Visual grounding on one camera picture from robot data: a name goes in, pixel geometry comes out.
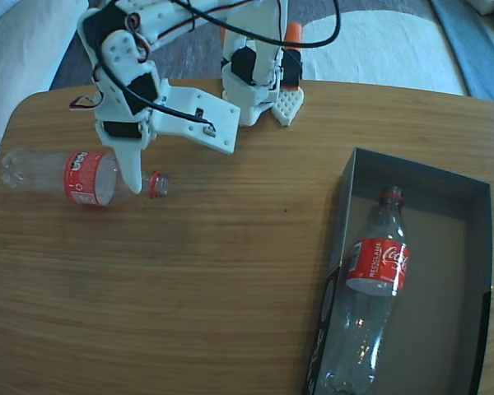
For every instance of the blue cloth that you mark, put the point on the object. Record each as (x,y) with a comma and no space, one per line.
(477,61)

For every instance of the clear bottle Coca-Cola script label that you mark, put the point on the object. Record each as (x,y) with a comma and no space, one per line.
(374,267)

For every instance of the white sofa cushion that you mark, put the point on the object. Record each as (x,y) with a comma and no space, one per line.
(16,49)

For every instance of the clear bottle red printed label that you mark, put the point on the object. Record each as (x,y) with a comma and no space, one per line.
(82,177)

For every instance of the white rug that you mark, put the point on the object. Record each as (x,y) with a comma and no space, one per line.
(374,49)

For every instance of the flat white camera mount plate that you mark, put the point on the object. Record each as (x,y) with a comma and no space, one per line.
(189,107)

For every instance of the grey cardboard box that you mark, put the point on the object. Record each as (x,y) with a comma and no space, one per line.
(440,288)

